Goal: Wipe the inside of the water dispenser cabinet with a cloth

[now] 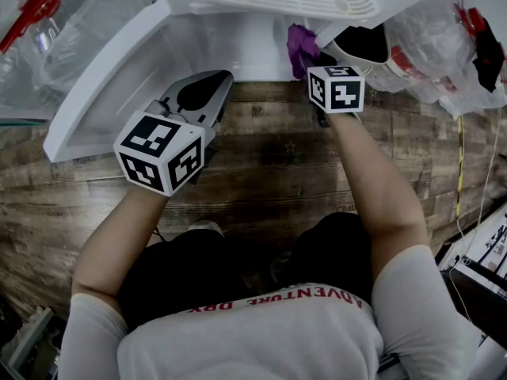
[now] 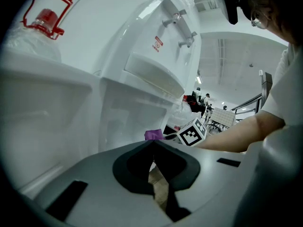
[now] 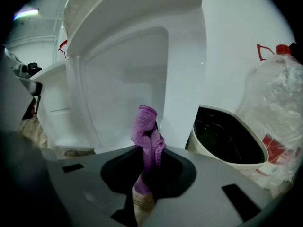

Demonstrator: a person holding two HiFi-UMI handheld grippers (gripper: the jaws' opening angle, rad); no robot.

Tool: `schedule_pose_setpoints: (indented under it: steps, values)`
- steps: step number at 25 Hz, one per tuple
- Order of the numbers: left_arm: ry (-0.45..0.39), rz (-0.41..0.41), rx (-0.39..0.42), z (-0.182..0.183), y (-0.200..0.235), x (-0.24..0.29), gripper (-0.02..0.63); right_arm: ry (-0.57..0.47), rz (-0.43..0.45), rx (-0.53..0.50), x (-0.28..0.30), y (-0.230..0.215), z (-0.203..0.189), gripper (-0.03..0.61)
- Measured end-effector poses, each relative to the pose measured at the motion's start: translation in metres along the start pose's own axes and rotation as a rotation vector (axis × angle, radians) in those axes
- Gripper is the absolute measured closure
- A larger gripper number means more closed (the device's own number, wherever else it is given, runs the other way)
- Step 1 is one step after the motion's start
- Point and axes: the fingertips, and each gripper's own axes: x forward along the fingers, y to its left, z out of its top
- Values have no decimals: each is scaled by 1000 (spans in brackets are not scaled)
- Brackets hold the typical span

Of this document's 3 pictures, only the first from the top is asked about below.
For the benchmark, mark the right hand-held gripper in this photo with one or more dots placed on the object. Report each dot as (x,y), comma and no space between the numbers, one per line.
(336,89)

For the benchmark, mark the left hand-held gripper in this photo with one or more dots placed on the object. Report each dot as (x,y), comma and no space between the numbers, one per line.
(158,153)

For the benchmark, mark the purple cloth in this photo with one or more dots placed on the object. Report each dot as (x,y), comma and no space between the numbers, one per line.
(301,40)

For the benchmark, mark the person's left forearm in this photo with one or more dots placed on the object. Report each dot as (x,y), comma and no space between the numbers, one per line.
(115,244)

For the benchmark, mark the person's right forearm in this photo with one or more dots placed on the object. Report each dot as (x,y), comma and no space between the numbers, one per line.
(380,196)

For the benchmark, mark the white bin black liner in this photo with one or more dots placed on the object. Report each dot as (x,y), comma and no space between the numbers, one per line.
(364,44)

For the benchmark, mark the person's white shoe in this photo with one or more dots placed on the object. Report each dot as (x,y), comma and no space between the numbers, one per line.
(206,227)

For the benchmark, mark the person's black trousers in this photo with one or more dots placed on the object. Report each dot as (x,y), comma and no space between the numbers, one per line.
(190,267)

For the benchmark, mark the frosted glass door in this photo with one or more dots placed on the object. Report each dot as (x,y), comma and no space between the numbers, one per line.
(20,122)

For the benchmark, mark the person's white printed shirt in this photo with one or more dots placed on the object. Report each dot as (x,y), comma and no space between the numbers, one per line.
(253,343)

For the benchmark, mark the black metal stand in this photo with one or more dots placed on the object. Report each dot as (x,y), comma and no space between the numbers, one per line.
(483,303)

